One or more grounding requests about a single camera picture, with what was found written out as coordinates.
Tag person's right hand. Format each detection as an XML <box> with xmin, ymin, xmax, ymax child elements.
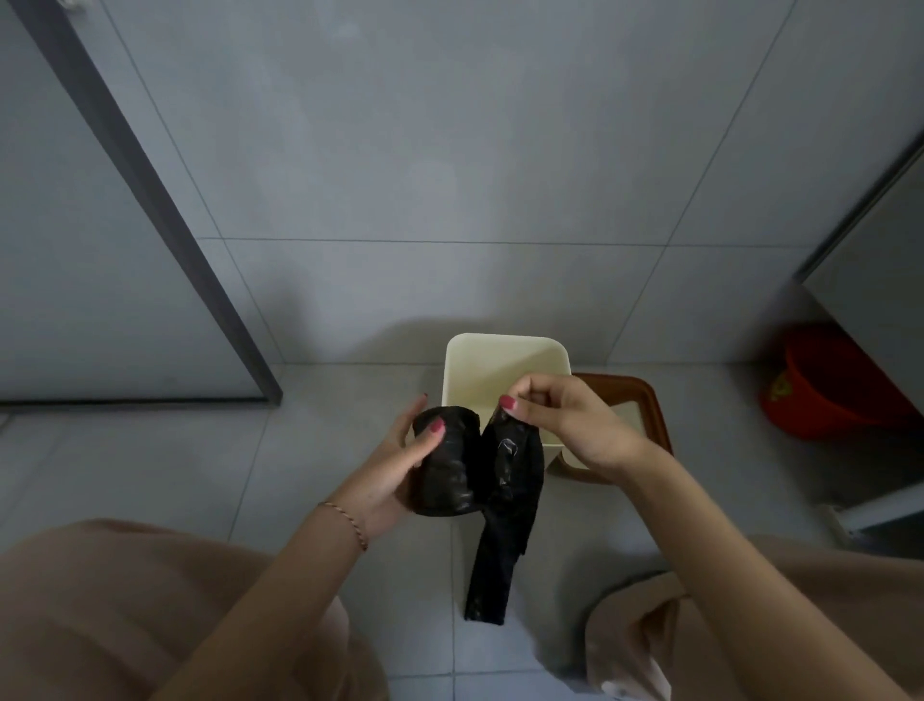
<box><xmin>498</xmin><ymin>373</ymin><xmax>655</xmax><ymax>484</ymax></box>

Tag person's left hand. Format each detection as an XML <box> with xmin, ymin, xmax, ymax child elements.
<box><xmin>321</xmin><ymin>393</ymin><xmax>450</xmax><ymax>548</ymax></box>

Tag roll of black trash bags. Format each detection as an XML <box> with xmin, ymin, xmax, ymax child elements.
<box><xmin>411</xmin><ymin>406</ymin><xmax>482</xmax><ymax>518</ymax></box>

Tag black trash bag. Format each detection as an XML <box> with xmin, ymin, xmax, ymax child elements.
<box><xmin>464</xmin><ymin>406</ymin><xmax>546</xmax><ymax>626</ymax></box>

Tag person's right forearm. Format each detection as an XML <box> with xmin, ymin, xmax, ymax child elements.
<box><xmin>577</xmin><ymin>441</ymin><xmax>912</xmax><ymax>701</ymax></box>

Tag person's left forearm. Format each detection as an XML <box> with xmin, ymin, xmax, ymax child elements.
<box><xmin>154</xmin><ymin>503</ymin><xmax>370</xmax><ymax>701</ymax></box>

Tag cream plastic waste bin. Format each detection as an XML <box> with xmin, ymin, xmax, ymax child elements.
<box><xmin>442</xmin><ymin>332</ymin><xmax>575</xmax><ymax>478</ymax></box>

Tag red plastic bucket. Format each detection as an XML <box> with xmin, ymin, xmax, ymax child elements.
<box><xmin>760</xmin><ymin>324</ymin><xmax>919</xmax><ymax>442</ymax></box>

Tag beige trousers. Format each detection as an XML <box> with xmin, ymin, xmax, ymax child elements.
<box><xmin>0</xmin><ymin>518</ymin><xmax>924</xmax><ymax>701</ymax></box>

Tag grey cabinet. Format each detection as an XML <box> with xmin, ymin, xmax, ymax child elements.
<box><xmin>794</xmin><ymin>130</ymin><xmax>924</xmax><ymax>539</ymax></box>

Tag grey door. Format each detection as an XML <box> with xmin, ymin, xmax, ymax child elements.
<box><xmin>0</xmin><ymin>0</ymin><xmax>264</xmax><ymax>404</ymax></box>

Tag thin beaded bracelet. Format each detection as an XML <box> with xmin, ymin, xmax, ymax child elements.
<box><xmin>318</xmin><ymin>501</ymin><xmax>369</xmax><ymax>552</ymax></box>

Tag brown bin lid frame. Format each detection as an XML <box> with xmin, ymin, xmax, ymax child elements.
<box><xmin>549</xmin><ymin>373</ymin><xmax>676</xmax><ymax>485</ymax></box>

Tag dark grey door frame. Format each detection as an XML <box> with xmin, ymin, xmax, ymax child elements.
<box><xmin>6</xmin><ymin>0</ymin><xmax>284</xmax><ymax>407</ymax></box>

